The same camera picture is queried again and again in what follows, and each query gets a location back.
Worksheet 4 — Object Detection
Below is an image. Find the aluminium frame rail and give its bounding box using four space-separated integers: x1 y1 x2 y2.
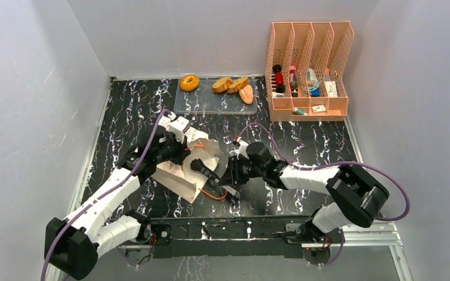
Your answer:
43 222 411 280

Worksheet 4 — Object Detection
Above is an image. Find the oval brown fake bread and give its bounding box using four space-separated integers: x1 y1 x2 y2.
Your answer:
238 85 254 105

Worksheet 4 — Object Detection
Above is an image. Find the orange fake bagel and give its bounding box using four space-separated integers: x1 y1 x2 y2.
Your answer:
180 74 200 91

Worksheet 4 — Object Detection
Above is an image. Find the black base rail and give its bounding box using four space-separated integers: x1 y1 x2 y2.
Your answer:
147 215 344 260

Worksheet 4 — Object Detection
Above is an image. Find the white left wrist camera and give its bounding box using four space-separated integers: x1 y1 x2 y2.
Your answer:
167 116 190 143

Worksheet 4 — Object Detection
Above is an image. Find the small white card box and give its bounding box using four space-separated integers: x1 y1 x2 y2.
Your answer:
312 105 326 114

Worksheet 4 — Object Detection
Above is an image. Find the printed white paper bag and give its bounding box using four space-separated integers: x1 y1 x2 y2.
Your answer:
152 115 221 203

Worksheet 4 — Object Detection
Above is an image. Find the green white tube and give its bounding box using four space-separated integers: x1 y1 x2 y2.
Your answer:
292 107 308 116

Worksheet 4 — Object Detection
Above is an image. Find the red black dumbbell toy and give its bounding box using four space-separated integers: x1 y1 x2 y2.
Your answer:
272 64 285 94

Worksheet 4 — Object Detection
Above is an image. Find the clear plastic tray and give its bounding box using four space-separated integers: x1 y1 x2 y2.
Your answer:
173 74 257 115

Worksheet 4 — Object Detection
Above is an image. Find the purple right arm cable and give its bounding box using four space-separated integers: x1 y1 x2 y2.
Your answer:
233 122 411 268

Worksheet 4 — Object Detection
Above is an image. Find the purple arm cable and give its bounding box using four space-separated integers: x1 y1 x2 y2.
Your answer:
233 122 411 268
39 108 172 281

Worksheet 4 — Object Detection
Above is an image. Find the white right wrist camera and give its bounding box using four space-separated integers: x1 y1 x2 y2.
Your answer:
233 138 248 159

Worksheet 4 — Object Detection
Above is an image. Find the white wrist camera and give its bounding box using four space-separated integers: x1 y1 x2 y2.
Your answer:
233 138 248 159
167 116 190 143

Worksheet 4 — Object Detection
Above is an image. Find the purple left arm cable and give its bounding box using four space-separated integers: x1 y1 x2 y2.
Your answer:
39 108 172 281

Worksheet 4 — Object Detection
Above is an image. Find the orange desk file organizer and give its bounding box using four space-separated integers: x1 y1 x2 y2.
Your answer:
265 21 354 122

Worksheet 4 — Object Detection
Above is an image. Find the round brown fake bread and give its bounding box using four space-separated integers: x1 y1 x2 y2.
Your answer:
212 77 233 93

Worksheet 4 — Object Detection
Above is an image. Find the yellow fake bread slice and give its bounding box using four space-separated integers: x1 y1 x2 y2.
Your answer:
226 76 249 93

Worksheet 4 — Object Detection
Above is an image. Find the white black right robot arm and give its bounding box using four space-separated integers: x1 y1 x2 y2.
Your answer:
190 142 390 244

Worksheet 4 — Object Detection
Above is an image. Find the pink red bottle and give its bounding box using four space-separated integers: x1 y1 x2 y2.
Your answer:
289 66 298 97

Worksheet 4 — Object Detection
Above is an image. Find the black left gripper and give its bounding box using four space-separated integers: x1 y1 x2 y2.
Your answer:
154 131 191 166

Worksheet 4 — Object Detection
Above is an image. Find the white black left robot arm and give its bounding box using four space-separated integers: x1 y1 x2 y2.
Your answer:
41 125 221 280

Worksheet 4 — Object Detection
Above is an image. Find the blue clear tape dispenser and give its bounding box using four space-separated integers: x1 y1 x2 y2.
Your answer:
306 68 320 97

